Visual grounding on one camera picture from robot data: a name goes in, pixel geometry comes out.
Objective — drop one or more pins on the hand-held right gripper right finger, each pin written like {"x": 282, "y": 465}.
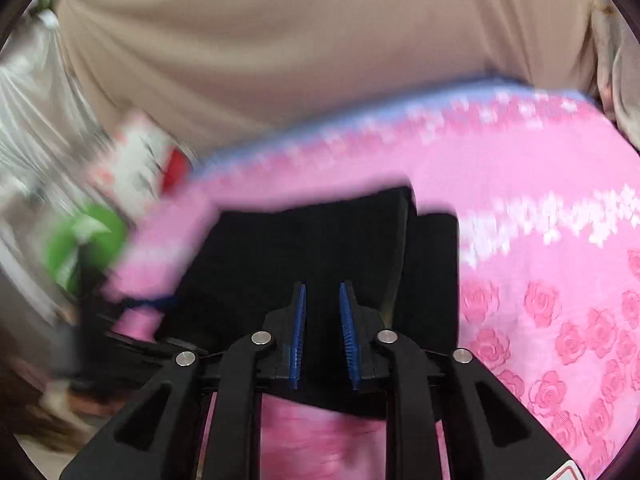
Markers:
{"x": 348, "y": 340}

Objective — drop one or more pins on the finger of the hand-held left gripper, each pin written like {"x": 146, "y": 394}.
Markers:
{"x": 150, "y": 304}

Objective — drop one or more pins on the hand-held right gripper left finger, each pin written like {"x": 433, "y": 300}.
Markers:
{"x": 297, "y": 340}

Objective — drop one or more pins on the black pants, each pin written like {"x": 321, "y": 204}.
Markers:
{"x": 325, "y": 240}

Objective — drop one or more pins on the green round object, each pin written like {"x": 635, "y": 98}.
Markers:
{"x": 85, "y": 240}

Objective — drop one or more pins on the white cartoon face pillow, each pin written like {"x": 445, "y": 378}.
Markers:
{"x": 135, "y": 160}

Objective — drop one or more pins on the pink rose bed sheet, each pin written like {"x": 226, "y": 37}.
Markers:
{"x": 500, "y": 185}

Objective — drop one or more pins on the white shiny cloth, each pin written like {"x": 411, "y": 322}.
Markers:
{"x": 30, "y": 110}

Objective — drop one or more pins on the beige padded headboard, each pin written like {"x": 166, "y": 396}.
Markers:
{"x": 300, "y": 35}

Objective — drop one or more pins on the pale floral blanket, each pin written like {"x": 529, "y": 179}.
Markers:
{"x": 620, "y": 60}

